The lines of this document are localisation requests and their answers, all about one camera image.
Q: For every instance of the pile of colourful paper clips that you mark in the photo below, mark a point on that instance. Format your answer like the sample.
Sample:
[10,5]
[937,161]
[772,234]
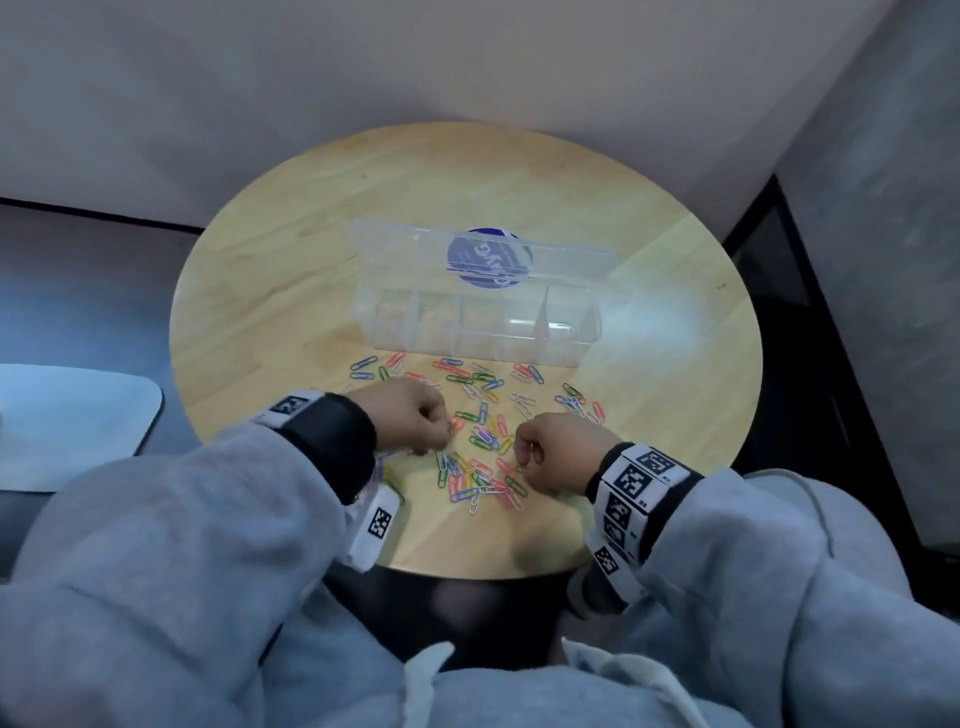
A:
[484,442]

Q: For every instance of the person's right fingers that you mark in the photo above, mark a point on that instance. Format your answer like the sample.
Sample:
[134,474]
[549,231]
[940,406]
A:
[527,442]

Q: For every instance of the person's right forearm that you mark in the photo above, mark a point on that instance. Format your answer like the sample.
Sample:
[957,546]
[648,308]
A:
[750,555]

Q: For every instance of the person's right hand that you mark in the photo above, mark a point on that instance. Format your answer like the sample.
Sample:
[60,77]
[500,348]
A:
[562,450]

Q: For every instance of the white rounded chair seat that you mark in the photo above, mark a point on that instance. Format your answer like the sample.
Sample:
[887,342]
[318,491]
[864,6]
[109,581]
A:
[67,427]

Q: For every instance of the grey hoodie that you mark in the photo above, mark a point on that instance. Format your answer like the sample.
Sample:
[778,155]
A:
[495,690]

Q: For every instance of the clear plastic compartment box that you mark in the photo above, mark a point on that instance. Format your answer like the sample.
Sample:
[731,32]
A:
[480,315]

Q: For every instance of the person's left forearm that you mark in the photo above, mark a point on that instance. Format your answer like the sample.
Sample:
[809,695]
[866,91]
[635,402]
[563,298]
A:
[187,510]

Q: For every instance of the white marker wrist band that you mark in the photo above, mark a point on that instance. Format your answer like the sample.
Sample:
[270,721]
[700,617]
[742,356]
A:
[381,523]
[637,484]

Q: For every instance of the person's left fingers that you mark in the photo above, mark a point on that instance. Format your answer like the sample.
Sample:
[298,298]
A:
[436,427]

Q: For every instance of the person's left hand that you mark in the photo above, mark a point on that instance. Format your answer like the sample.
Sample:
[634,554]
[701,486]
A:
[401,416]

